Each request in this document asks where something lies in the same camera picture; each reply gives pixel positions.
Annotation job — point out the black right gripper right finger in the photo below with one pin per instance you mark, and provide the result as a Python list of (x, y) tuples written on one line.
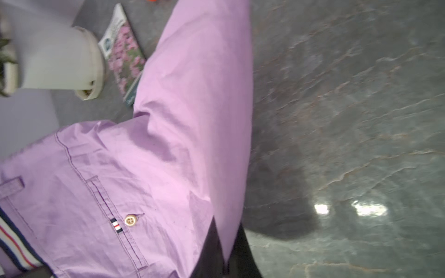
[(241, 262)]

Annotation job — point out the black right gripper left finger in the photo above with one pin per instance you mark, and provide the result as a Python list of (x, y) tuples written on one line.
[(211, 262)]

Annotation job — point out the large potted green plant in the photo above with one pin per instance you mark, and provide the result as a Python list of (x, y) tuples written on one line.
[(57, 60)]

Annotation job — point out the purple garment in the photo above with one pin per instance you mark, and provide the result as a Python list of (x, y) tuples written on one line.
[(136, 199)]

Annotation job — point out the flower seed packet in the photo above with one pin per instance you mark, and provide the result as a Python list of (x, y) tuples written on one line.
[(123, 54)]

